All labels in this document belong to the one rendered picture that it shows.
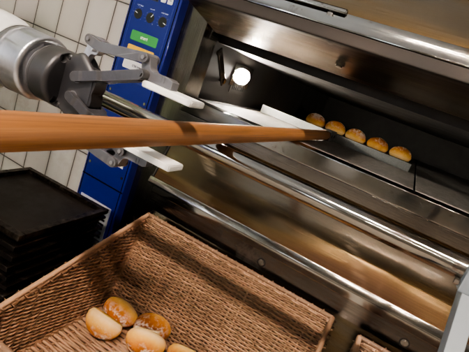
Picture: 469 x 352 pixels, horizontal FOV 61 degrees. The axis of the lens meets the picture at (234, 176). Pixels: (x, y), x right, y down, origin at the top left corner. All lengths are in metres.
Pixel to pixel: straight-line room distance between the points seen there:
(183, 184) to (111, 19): 0.52
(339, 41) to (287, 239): 0.46
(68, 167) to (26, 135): 1.03
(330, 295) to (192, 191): 0.42
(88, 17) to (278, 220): 0.80
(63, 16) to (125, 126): 1.02
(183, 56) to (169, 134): 0.66
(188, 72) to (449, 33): 0.60
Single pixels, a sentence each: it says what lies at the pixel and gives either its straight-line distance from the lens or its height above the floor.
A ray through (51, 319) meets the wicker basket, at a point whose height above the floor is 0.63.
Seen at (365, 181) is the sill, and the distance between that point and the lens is 0.93.
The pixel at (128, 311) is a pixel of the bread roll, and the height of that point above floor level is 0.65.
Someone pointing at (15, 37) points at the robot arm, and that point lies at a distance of 0.61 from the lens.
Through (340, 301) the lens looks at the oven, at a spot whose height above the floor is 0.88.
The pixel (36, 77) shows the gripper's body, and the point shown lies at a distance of 0.57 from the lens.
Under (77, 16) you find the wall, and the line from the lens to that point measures 1.36.
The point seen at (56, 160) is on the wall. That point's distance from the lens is 1.39.
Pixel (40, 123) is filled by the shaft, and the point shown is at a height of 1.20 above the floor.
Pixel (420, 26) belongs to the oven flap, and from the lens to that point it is 0.94.
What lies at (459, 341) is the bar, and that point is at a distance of 0.55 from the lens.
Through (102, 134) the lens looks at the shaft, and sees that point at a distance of 0.37.
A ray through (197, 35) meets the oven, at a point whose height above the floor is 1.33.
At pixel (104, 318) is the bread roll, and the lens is 1.05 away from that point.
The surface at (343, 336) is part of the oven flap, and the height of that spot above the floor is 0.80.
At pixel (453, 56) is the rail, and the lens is 0.79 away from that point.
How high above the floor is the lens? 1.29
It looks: 14 degrees down
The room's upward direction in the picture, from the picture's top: 21 degrees clockwise
